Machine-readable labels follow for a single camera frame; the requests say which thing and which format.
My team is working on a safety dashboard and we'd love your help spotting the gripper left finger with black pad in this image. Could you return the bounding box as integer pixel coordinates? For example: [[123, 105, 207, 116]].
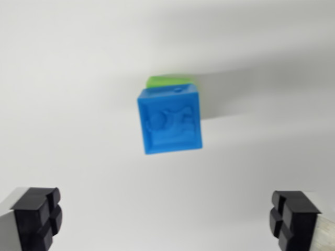
[[0, 186, 63, 251]]

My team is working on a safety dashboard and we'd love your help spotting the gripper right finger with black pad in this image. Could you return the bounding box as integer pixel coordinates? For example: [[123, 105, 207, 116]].
[[268, 190, 335, 251]]

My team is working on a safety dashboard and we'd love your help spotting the blue embossed soft cube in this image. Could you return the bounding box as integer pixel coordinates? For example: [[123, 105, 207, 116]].
[[136, 83, 204, 156]]

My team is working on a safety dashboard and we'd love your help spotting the green soft cube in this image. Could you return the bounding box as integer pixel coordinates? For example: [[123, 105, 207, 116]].
[[145, 74, 201, 93]]

